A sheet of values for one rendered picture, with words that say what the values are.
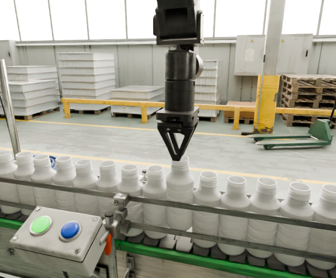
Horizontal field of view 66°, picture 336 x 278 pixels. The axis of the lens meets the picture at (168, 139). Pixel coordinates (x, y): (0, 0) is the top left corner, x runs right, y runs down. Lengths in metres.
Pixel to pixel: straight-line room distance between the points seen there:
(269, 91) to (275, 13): 1.29
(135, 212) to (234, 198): 0.22
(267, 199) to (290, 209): 0.04
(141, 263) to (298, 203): 0.36
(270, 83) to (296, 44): 2.48
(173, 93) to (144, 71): 7.52
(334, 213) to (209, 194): 0.23
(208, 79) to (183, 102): 5.36
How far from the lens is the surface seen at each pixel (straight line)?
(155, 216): 0.59
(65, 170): 0.66
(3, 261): 0.90
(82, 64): 6.86
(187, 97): 0.47
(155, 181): 0.56
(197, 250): 0.61
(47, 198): 0.72
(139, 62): 8.02
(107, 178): 0.61
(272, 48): 5.12
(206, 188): 0.54
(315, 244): 0.61
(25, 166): 0.74
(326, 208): 0.57
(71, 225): 0.50
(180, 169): 0.52
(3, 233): 0.84
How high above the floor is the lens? 1.40
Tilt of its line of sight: 18 degrees down
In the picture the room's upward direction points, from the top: straight up
